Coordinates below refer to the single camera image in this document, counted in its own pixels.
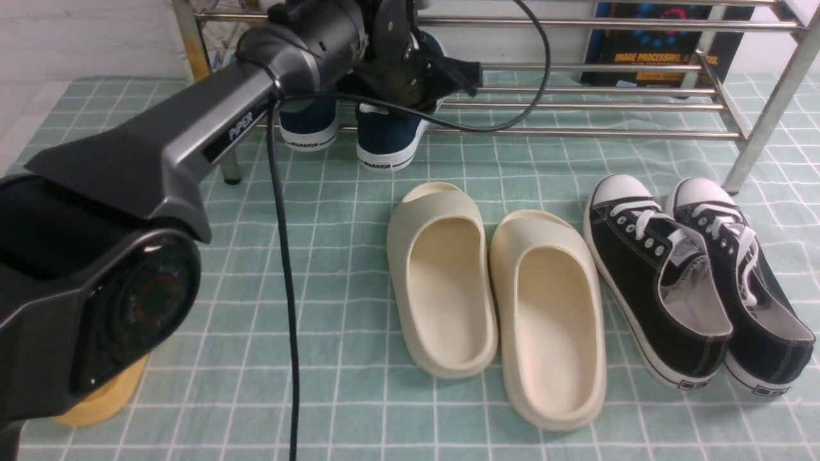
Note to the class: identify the right black canvas sneaker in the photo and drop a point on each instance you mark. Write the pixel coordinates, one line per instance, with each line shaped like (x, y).
(770, 346)

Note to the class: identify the cream slipper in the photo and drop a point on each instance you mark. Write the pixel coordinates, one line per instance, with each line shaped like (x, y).
(551, 320)
(438, 264)

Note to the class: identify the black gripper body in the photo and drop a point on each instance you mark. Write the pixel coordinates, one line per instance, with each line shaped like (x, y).
(389, 28)

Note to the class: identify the left black canvas sneaker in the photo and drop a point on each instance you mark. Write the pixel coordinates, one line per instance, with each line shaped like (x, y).
(659, 272)

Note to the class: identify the left cream slipper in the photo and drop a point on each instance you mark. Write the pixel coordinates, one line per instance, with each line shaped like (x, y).
(438, 264)

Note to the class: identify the black canvas sneaker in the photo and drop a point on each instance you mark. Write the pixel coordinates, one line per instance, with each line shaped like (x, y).
(770, 346)
(659, 272)

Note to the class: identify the green checkered tablecloth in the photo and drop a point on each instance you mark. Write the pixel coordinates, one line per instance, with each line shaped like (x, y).
(220, 388)

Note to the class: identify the navy canvas shoe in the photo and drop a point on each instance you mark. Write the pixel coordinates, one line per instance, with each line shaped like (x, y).
(312, 129)
(388, 139)

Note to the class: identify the colourful paper behind rack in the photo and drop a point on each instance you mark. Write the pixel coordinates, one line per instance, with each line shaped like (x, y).
(221, 39)

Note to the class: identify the right yellow slipper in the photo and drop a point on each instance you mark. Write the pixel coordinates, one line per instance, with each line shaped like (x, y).
(104, 403)

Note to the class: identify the right cream slipper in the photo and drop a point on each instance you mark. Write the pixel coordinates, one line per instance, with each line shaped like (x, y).
(551, 320)

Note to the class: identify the dark image processing book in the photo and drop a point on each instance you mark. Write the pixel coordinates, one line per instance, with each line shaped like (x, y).
(658, 47)

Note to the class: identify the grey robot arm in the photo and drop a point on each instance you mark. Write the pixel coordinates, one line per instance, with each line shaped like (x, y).
(100, 262)

